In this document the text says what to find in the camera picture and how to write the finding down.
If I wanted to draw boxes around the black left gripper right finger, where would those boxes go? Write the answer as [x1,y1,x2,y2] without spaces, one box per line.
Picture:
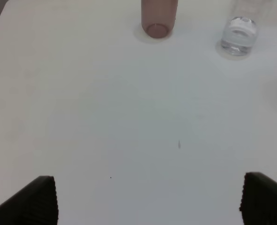
[239,172,277,225]

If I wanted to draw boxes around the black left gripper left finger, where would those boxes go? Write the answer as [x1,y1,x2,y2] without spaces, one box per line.
[0,176,58,225]

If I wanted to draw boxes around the clear plastic water bottle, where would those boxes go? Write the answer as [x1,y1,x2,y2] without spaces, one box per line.
[220,0,260,56]

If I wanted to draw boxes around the pink translucent plastic cup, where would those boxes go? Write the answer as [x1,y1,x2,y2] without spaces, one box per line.
[141,0,178,39]

